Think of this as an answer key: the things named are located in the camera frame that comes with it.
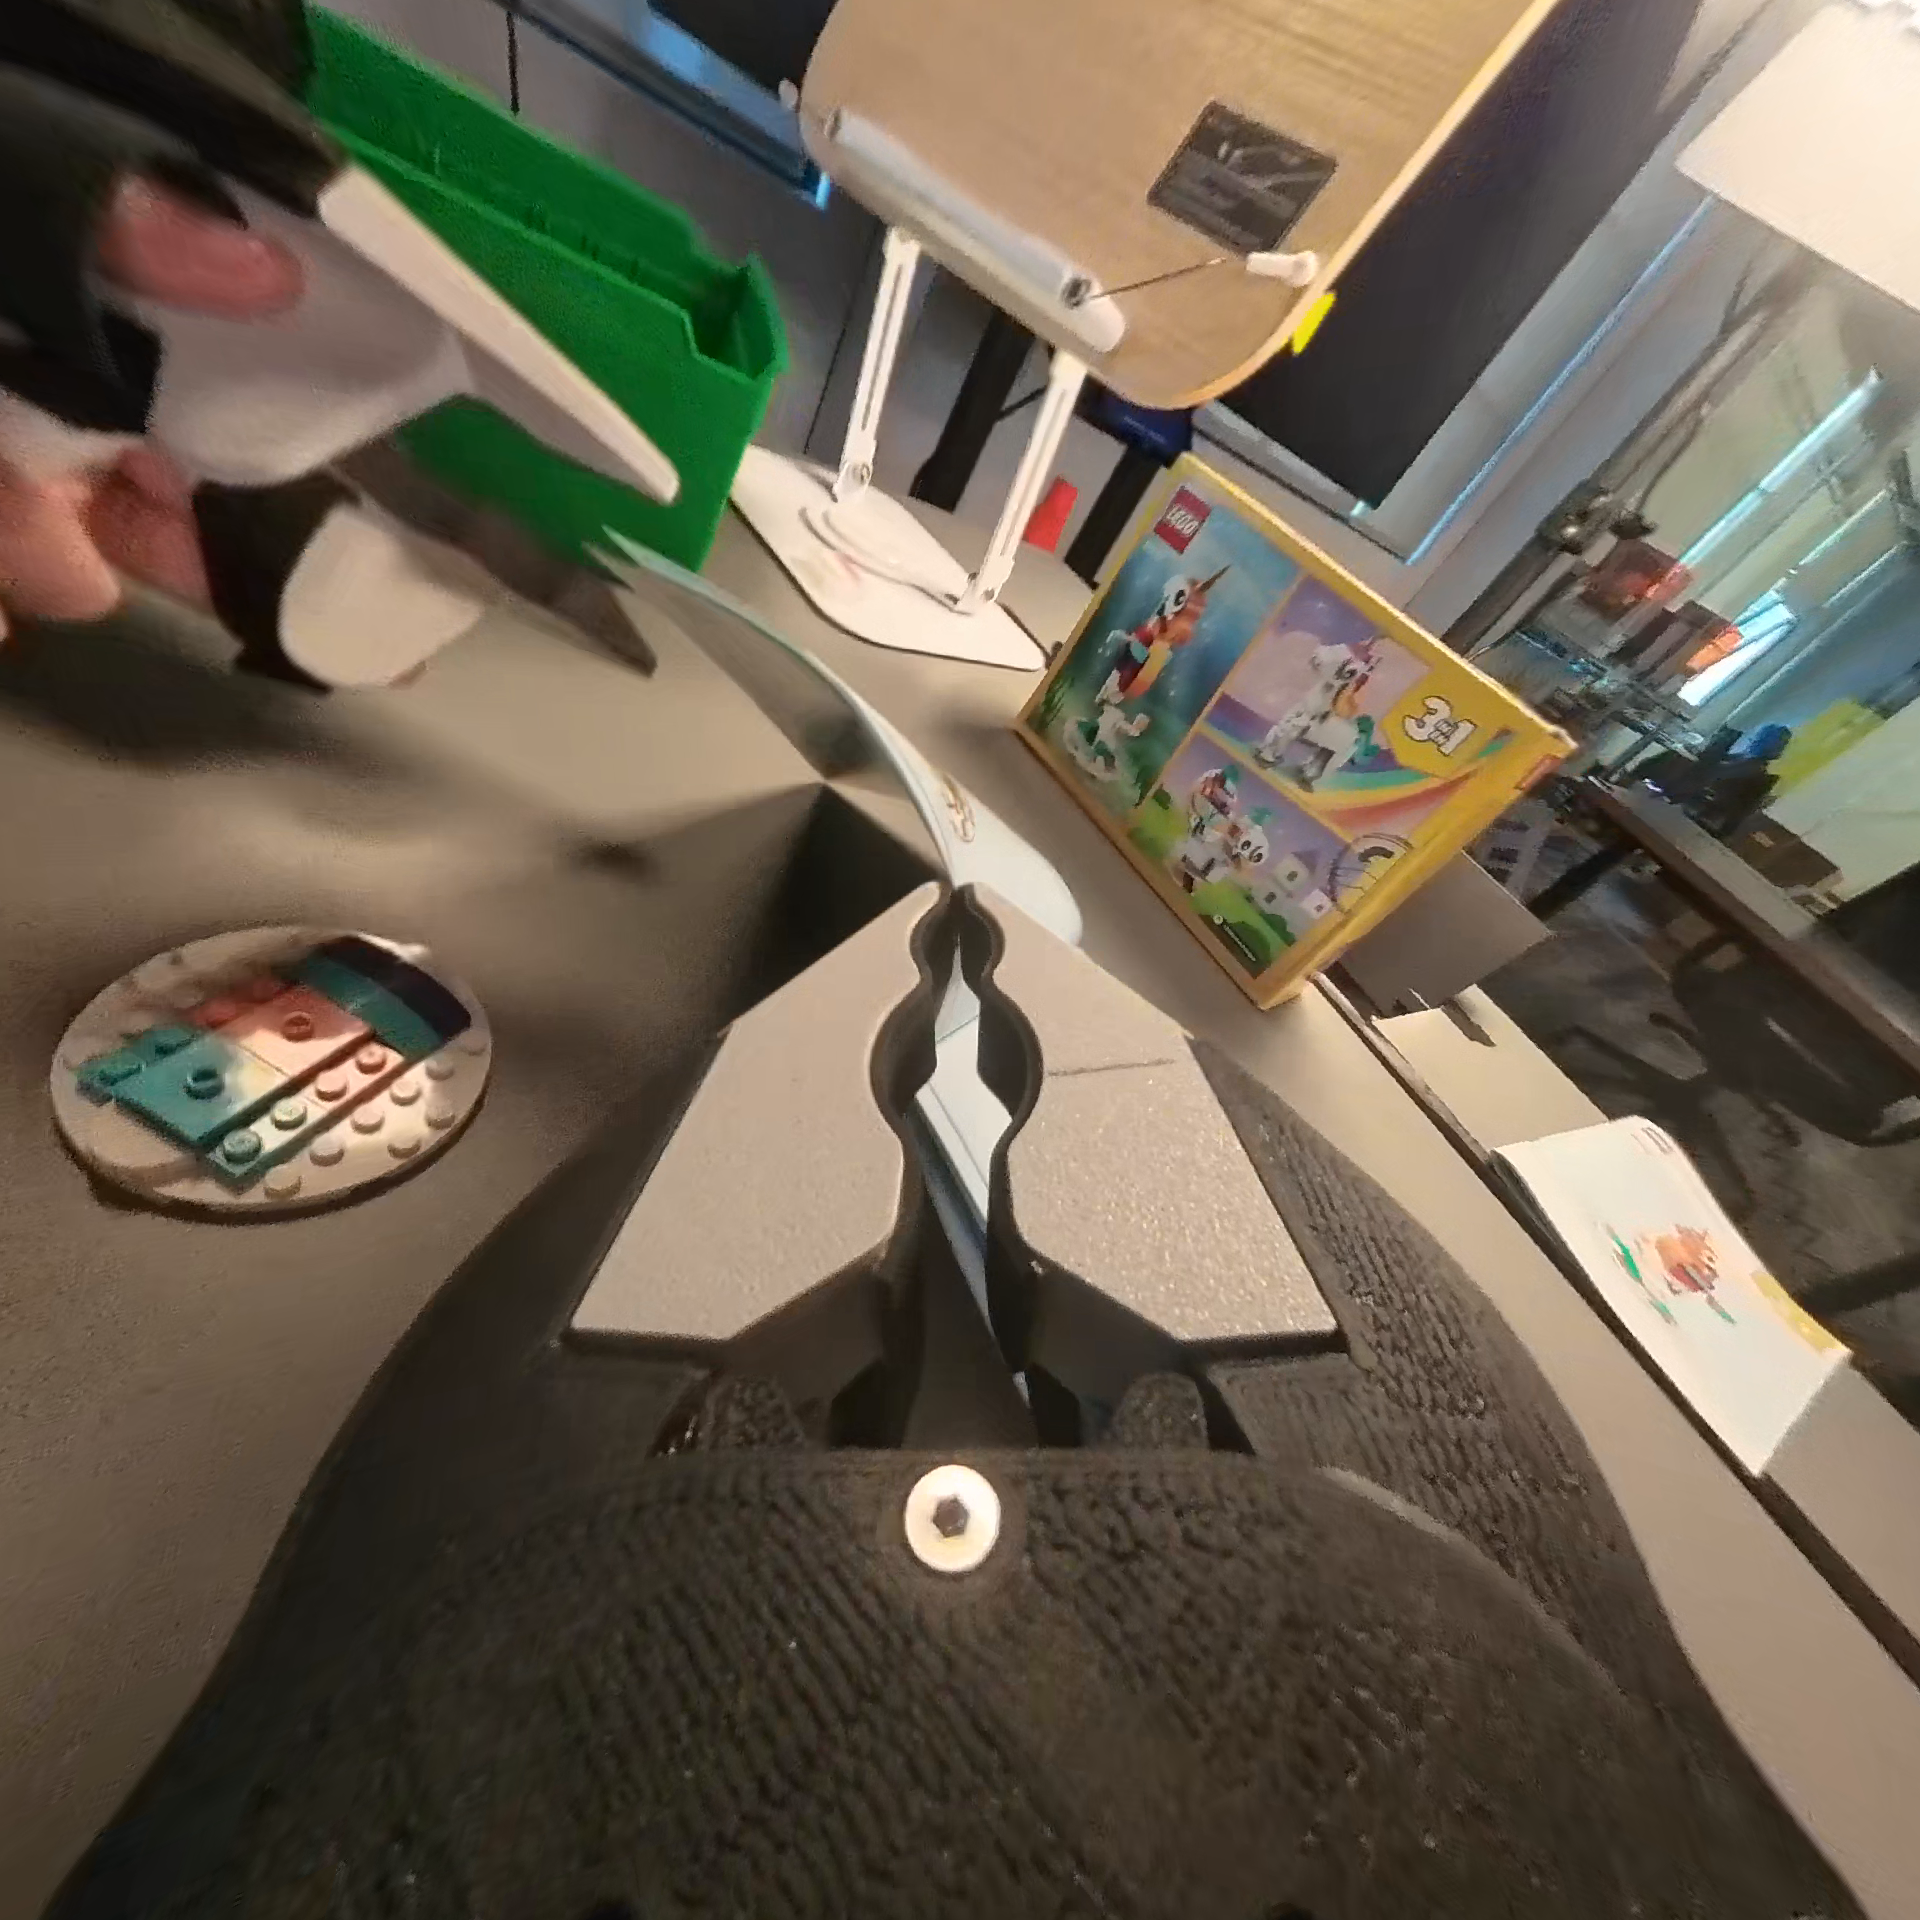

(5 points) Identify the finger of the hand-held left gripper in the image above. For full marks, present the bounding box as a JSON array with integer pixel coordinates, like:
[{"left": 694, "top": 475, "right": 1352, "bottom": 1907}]
[
  {"left": 318, "top": 163, "right": 682, "bottom": 502},
  {"left": 333, "top": 438, "right": 662, "bottom": 677}
]

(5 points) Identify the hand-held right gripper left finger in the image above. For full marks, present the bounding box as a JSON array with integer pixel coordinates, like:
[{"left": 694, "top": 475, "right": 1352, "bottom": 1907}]
[{"left": 567, "top": 883, "right": 962, "bottom": 1444}]

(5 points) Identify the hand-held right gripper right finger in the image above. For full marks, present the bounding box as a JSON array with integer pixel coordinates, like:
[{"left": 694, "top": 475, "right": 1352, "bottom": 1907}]
[{"left": 958, "top": 885, "right": 1339, "bottom": 1448}]

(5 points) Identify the light blue instruction booklet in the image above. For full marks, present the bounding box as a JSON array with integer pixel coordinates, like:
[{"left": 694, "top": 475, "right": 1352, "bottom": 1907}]
[{"left": 591, "top": 533, "right": 1085, "bottom": 1248}]

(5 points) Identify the yellow lego box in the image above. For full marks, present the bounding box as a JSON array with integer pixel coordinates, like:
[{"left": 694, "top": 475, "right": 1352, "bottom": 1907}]
[{"left": 1014, "top": 451, "right": 1580, "bottom": 1011}]

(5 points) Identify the round lego plate with bricks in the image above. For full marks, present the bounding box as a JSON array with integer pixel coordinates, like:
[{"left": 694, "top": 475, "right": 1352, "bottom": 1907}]
[{"left": 47, "top": 928, "right": 493, "bottom": 1213}]

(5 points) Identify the person's left hand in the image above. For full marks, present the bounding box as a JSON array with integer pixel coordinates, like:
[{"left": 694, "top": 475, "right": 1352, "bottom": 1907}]
[{"left": 0, "top": 182, "right": 309, "bottom": 645}]

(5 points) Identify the green plastic bin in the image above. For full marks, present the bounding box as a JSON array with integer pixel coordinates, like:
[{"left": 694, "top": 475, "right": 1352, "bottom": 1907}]
[{"left": 300, "top": 0, "right": 788, "bottom": 578}]

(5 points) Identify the grey cardboard piece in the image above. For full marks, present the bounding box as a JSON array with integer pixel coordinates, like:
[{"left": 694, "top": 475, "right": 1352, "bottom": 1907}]
[{"left": 1334, "top": 861, "right": 1555, "bottom": 1015}]

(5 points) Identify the tan paper sheet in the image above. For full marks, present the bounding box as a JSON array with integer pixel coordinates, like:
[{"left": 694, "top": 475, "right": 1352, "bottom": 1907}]
[{"left": 1493, "top": 1117, "right": 1854, "bottom": 1478}]

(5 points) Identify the wooden board on white stand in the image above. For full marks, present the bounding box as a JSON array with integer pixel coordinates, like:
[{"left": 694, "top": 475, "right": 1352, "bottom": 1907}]
[{"left": 730, "top": 0, "right": 1560, "bottom": 672}]

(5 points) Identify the background desk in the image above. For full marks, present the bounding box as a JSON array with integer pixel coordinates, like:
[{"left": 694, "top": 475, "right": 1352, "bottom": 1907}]
[{"left": 1574, "top": 773, "right": 1920, "bottom": 1037}]

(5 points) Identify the metal shelf rack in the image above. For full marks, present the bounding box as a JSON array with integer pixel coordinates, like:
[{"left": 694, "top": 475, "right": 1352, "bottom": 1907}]
[{"left": 1499, "top": 502, "right": 1748, "bottom": 711}]

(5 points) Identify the large black monitor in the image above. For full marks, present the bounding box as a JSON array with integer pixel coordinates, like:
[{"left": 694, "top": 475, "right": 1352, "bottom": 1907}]
[{"left": 1199, "top": 0, "right": 1701, "bottom": 512}]

